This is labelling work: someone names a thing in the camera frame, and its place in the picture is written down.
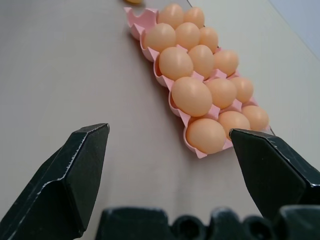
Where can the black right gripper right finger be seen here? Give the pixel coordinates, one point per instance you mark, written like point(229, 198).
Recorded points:
point(270, 175)

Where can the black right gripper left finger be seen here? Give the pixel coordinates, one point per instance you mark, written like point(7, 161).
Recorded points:
point(60, 185)

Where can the tan plastic egg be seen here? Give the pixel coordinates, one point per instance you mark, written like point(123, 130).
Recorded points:
point(206, 136)
point(194, 16)
point(201, 61)
point(176, 62)
point(233, 122)
point(192, 96)
point(226, 62)
point(243, 89)
point(161, 37)
point(133, 1)
point(171, 15)
point(222, 93)
point(187, 35)
point(256, 117)
point(209, 38)

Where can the pink egg carton tray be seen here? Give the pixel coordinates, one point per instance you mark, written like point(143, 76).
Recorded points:
point(175, 82)

